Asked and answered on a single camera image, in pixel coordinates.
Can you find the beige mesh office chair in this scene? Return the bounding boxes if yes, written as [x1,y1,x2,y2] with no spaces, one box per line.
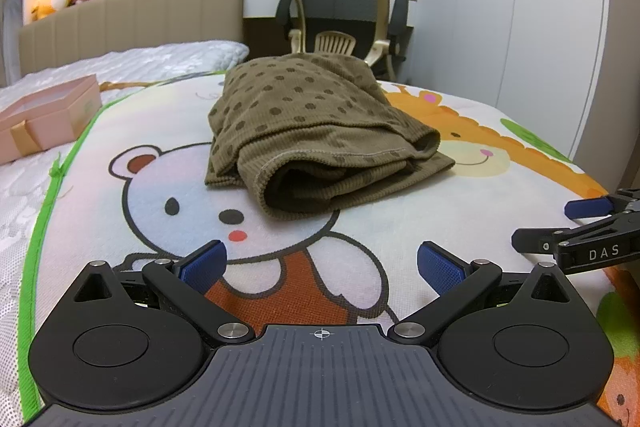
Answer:
[275,0,417,84]

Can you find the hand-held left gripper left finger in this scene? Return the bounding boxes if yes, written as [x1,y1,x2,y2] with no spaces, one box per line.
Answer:
[74,239,256,342]

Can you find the pink gift box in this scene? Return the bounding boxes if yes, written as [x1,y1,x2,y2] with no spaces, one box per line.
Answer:
[0,74,104,166]

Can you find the beige padded headboard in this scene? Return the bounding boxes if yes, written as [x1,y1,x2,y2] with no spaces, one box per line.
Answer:
[19,0,246,82]

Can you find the white desk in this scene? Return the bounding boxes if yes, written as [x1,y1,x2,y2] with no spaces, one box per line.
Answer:
[242,0,417,28]

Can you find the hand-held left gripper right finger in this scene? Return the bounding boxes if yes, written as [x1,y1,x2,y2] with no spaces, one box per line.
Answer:
[387,241,577,341]

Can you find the cartoon animal printed blanket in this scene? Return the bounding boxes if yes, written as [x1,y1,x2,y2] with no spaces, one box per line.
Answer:
[19,72,640,427]

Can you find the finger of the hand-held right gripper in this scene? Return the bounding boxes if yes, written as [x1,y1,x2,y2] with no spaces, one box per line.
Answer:
[511,211,640,279]
[564,188,640,229]

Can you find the brown polka dot garment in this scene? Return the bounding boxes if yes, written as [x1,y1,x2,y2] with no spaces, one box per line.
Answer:
[204,52,456,223]

